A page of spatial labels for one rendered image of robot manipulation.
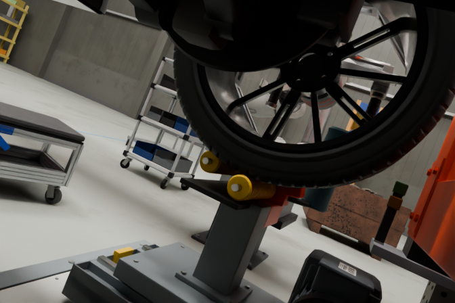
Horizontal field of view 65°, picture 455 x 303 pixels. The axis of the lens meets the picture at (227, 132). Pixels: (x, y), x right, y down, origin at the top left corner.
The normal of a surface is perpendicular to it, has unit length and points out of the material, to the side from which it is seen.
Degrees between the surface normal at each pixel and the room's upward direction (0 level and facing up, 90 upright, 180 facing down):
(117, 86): 90
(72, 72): 90
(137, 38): 90
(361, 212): 90
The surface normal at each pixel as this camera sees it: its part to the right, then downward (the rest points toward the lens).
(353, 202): -0.17, -0.07
